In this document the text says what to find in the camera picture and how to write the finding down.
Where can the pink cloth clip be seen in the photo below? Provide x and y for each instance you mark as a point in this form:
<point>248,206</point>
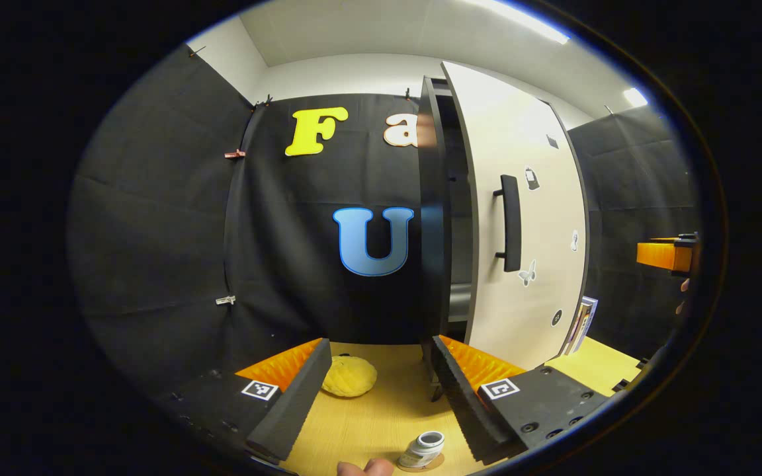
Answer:
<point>235,154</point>

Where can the black backdrop cloth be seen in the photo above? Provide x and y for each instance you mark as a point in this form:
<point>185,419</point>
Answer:
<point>156,231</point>

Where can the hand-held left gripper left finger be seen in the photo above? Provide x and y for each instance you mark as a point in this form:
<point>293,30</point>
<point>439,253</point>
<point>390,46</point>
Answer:
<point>295,410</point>

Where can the bumpy yellow lemon toy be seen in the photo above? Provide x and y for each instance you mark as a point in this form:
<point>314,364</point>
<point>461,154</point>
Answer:
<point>349,377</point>

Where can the ceiling light panel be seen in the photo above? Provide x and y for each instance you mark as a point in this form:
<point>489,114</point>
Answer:
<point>635,97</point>

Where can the dark grey cabinet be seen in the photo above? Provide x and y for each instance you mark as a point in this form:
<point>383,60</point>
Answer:
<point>434,231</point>

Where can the cream cabinet door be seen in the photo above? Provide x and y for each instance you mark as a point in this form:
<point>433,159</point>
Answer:
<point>540,132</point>

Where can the round cork coaster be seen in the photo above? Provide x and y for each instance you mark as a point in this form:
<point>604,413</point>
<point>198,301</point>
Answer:
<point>437,464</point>

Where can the beige spine book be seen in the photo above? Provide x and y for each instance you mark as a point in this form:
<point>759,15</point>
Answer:
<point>581,327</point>

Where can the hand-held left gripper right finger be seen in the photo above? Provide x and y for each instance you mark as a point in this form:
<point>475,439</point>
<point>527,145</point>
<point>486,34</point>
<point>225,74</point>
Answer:
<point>464,410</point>

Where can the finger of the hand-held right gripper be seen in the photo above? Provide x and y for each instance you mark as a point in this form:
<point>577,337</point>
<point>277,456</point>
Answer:
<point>662,255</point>

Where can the lavender spine book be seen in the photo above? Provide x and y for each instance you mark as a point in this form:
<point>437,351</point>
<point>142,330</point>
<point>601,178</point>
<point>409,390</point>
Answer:
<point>591,314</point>

